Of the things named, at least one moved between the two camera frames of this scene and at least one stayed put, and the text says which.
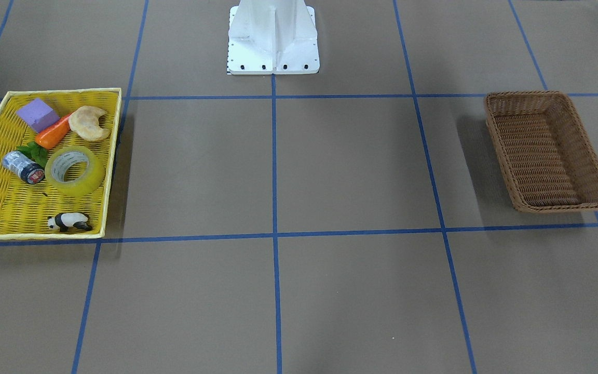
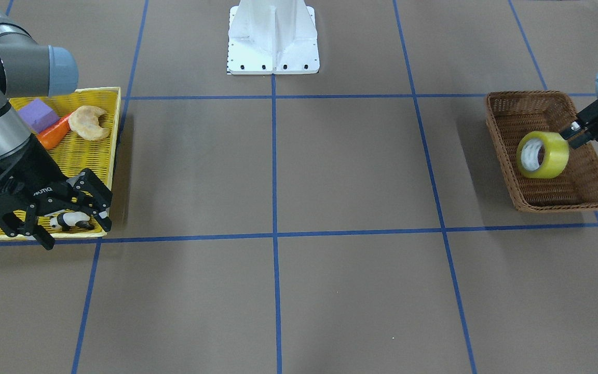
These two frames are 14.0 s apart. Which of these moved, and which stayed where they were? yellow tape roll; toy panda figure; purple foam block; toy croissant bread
Moved: yellow tape roll
Stayed: toy croissant bread; purple foam block; toy panda figure
